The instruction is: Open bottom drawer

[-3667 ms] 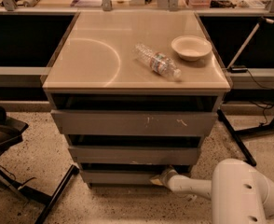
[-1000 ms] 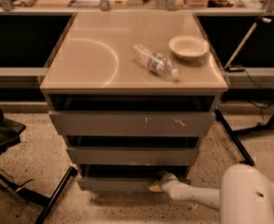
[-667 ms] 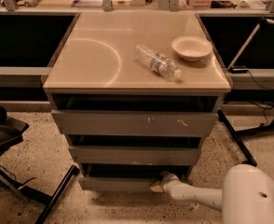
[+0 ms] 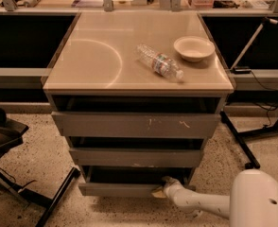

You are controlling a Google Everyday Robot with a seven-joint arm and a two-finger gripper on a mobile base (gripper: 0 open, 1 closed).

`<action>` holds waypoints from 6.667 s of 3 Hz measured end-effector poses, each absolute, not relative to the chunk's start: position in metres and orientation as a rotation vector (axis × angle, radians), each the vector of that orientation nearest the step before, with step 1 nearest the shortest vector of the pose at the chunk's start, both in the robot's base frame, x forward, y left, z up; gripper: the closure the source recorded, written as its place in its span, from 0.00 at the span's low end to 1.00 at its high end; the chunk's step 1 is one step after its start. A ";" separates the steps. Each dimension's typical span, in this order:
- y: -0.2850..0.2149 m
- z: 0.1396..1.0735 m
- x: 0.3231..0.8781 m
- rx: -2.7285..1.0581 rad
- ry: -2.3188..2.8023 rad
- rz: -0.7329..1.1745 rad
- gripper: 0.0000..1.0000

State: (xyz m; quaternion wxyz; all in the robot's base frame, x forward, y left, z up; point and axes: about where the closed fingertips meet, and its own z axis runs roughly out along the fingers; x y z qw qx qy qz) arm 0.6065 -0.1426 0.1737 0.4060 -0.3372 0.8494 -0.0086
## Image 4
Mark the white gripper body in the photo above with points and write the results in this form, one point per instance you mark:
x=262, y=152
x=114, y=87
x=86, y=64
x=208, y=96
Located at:
x=171, y=187

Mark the grey bottom drawer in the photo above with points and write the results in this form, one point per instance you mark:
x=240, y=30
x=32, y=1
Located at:
x=129, y=182

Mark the grey drawer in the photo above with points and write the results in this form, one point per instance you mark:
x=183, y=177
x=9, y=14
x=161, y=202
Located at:
x=136, y=125
x=135, y=157
x=129, y=182

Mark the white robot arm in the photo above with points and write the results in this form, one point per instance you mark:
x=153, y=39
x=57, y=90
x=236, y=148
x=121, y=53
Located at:
x=253, y=199

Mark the grey middle drawer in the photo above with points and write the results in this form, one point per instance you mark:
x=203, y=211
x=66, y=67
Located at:
x=135, y=157

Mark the grey drawer cabinet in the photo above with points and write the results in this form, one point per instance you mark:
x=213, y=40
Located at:
x=98, y=71

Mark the grey top drawer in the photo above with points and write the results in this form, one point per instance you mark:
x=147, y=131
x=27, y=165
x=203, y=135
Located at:
x=136, y=125

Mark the black stand right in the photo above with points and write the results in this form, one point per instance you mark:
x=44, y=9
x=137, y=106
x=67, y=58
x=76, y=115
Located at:
x=240, y=138

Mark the black stand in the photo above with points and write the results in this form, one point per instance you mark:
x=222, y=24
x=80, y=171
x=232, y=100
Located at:
x=11, y=136
x=240, y=138

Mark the clear plastic water bottle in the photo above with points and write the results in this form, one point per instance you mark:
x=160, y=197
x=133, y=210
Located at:
x=159, y=62

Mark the white pole with black base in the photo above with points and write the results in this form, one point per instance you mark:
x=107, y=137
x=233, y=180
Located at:
x=234, y=68

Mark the white bowl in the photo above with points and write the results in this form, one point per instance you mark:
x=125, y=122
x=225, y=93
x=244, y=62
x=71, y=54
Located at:
x=193, y=48

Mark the black stand left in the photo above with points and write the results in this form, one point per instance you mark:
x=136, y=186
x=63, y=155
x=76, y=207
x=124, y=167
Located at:
x=11, y=136

